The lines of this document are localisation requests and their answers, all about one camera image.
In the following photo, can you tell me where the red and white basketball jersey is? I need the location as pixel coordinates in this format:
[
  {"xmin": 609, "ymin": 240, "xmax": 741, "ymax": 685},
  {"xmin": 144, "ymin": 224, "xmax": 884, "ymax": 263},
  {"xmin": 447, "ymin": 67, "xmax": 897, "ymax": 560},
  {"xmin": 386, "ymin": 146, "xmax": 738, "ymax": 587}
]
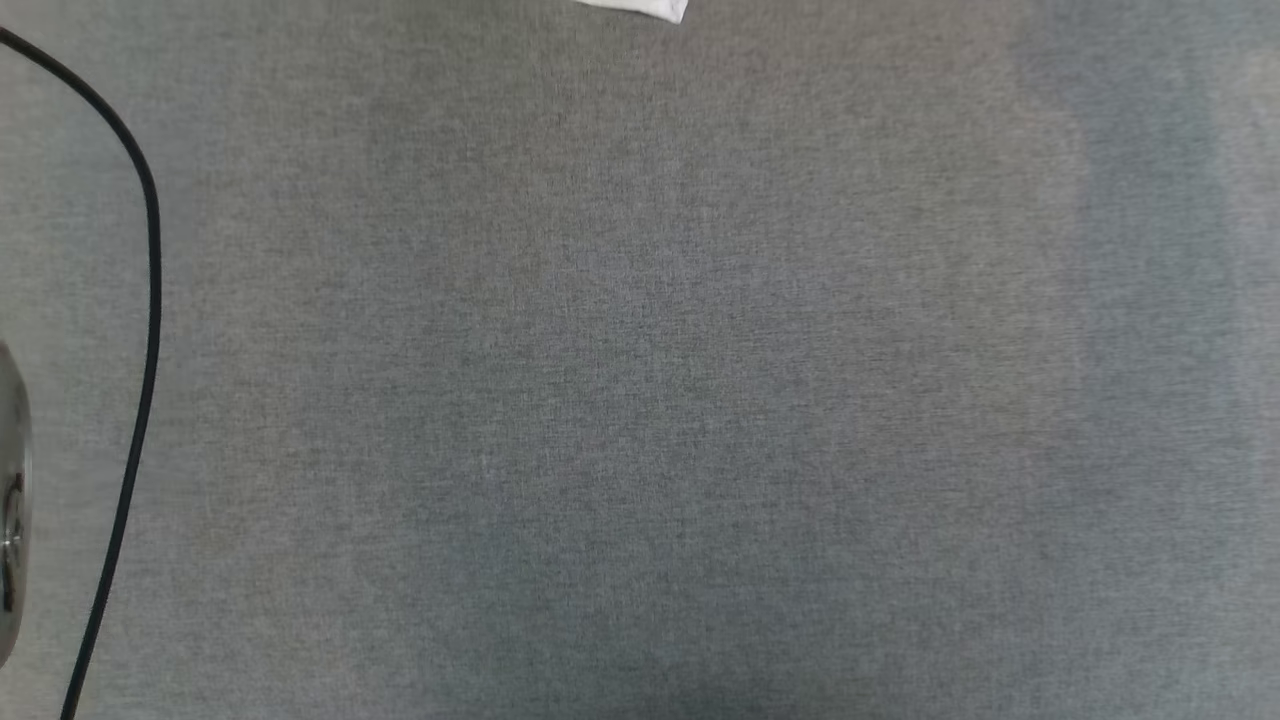
[{"xmin": 575, "ymin": 0, "xmax": 689, "ymax": 25}]

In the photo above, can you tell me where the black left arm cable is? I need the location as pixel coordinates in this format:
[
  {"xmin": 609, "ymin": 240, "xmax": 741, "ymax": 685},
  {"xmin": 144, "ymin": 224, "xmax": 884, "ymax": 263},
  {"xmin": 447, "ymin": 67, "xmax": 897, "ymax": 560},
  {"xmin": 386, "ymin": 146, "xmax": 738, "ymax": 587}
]
[{"xmin": 0, "ymin": 28, "xmax": 164, "ymax": 720}]

